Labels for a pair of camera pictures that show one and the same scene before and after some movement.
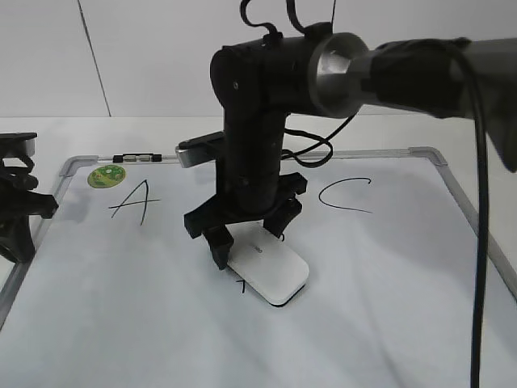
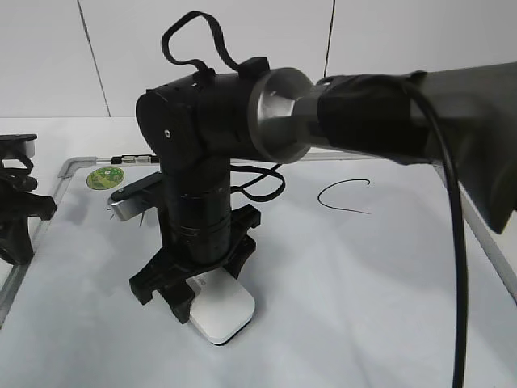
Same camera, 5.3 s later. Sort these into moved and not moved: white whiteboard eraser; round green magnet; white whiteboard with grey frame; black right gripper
Moved: white whiteboard eraser; black right gripper
Not moved: white whiteboard with grey frame; round green magnet
